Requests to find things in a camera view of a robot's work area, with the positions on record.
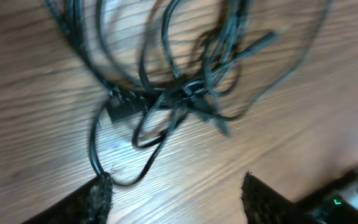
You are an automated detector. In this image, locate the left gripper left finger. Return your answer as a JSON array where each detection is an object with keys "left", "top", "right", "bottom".
[{"left": 23, "top": 172, "right": 112, "bottom": 224}]

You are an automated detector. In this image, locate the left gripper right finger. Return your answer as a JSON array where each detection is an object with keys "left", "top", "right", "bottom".
[{"left": 241, "top": 172, "right": 319, "bottom": 224}]

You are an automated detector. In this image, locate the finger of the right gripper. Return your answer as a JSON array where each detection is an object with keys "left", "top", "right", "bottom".
[{"left": 106, "top": 85, "right": 165, "bottom": 122}]

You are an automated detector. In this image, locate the black cables bundle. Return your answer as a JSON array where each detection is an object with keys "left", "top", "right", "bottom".
[{"left": 44, "top": 0, "right": 335, "bottom": 187}]

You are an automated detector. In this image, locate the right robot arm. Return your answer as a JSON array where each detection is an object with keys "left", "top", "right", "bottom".
[{"left": 104, "top": 93, "right": 358, "bottom": 223}]

